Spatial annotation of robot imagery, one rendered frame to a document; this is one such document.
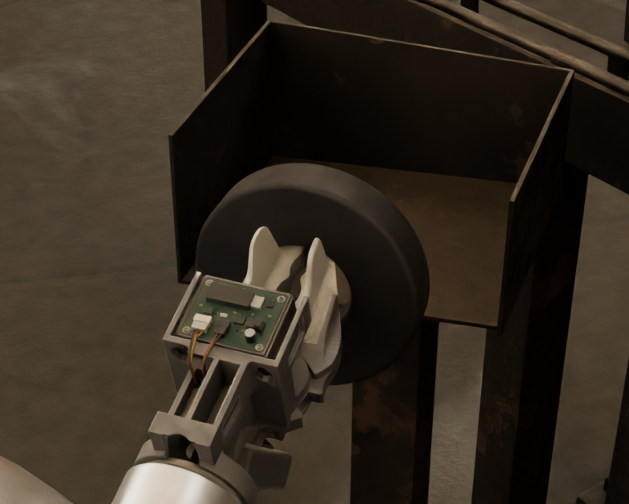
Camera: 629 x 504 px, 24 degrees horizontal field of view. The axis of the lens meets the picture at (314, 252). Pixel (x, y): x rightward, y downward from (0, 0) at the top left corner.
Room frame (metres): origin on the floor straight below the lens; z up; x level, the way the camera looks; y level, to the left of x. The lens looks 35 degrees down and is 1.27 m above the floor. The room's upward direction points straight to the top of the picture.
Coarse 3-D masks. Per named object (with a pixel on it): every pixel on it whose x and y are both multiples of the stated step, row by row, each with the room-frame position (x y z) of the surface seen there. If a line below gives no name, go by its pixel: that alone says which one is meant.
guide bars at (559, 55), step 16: (416, 0) 1.29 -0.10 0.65; (432, 0) 1.28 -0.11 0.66; (448, 0) 1.27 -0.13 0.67; (464, 16) 1.24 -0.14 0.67; (480, 16) 1.23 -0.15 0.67; (496, 32) 1.20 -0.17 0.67; (512, 32) 1.19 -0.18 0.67; (528, 48) 1.16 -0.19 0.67; (544, 48) 1.15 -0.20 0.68; (560, 64) 1.13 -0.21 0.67; (576, 64) 1.12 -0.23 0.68; (592, 80) 1.10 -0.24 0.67; (608, 80) 1.08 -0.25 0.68; (624, 80) 1.08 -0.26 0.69
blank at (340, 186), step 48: (240, 192) 0.78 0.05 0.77; (288, 192) 0.77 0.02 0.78; (336, 192) 0.76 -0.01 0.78; (240, 240) 0.77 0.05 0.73; (288, 240) 0.76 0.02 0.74; (336, 240) 0.75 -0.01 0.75; (384, 240) 0.74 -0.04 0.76; (384, 288) 0.74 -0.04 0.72; (384, 336) 0.74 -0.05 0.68; (336, 384) 0.75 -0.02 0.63
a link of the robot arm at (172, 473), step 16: (144, 464) 0.58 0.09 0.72; (160, 464) 0.58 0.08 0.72; (176, 464) 0.58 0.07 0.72; (192, 464) 0.58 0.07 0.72; (128, 480) 0.58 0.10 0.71; (144, 480) 0.57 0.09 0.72; (160, 480) 0.56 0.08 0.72; (176, 480) 0.56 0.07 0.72; (192, 480) 0.56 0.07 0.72; (208, 480) 0.57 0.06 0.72; (128, 496) 0.56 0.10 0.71; (144, 496) 0.56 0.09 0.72; (160, 496) 0.56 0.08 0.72; (176, 496) 0.56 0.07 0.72; (192, 496) 0.56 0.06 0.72; (208, 496) 0.56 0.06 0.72; (224, 496) 0.56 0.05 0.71
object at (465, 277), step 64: (256, 64) 1.08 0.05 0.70; (320, 64) 1.10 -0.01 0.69; (384, 64) 1.08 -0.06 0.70; (448, 64) 1.06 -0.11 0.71; (512, 64) 1.04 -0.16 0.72; (192, 128) 0.96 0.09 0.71; (256, 128) 1.08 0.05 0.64; (320, 128) 1.10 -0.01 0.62; (384, 128) 1.08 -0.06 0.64; (448, 128) 1.06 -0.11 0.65; (512, 128) 1.04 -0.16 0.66; (192, 192) 0.96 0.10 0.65; (384, 192) 1.04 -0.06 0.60; (448, 192) 1.03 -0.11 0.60; (512, 192) 1.03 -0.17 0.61; (192, 256) 0.95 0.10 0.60; (448, 256) 0.94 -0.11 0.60; (512, 256) 0.85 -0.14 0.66; (448, 320) 0.85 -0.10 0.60; (384, 384) 0.94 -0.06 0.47; (384, 448) 0.94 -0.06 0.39
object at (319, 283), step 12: (312, 252) 0.72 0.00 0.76; (324, 252) 0.74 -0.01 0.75; (312, 264) 0.71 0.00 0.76; (324, 264) 0.74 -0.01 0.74; (312, 276) 0.71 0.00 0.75; (324, 276) 0.74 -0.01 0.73; (312, 288) 0.71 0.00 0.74; (324, 288) 0.73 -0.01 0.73; (336, 288) 0.73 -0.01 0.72; (300, 300) 0.70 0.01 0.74; (312, 300) 0.71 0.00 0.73; (324, 300) 0.72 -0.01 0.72; (312, 312) 0.71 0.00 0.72; (324, 312) 0.72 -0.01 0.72; (312, 324) 0.71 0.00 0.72; (312, 336) 0.70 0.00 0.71
